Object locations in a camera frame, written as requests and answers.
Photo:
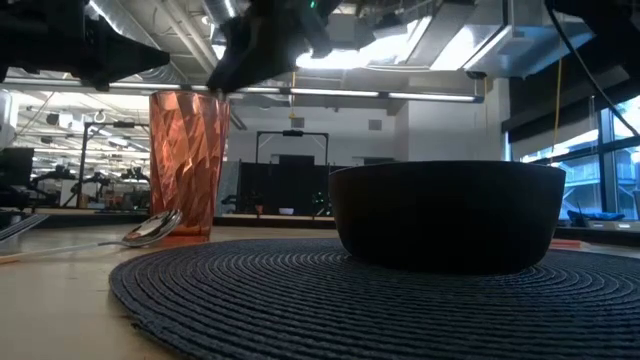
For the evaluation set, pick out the long ceiling light fixture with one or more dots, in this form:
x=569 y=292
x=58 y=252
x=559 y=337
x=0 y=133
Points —
x=330 y=92

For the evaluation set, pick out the small black gantry frame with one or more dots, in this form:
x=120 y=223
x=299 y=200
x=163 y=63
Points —
x=292 y=133

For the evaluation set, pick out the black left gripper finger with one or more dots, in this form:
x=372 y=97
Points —
x=120 y=55

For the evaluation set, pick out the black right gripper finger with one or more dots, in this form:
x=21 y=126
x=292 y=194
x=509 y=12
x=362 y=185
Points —
x=260 y=50

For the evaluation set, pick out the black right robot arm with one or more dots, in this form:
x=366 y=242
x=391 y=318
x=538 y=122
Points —
x=610 y=20

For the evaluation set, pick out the orange faceted plastic tumbler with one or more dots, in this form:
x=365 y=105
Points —
x=187 y=165

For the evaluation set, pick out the silver round air duct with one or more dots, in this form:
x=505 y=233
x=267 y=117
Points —
x=125 y=15

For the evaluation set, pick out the dark round woven placemat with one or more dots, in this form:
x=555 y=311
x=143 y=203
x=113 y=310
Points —
x=350 y=310

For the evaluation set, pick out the red drinking straw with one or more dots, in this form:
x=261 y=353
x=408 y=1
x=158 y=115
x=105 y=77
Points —
x=567 y=244

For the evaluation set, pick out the grey fabric partition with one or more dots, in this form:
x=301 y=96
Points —
x=234 y=190

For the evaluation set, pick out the blue cloth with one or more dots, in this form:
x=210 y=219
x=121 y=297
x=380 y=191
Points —
x=595 y=216

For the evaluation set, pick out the black window frame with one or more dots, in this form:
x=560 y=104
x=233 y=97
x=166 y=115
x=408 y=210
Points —
x=607 y=175

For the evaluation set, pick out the black bowl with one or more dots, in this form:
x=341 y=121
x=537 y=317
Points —
x=445 y=215

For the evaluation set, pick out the black partition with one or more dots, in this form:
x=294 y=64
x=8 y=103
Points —
x=280 y=185

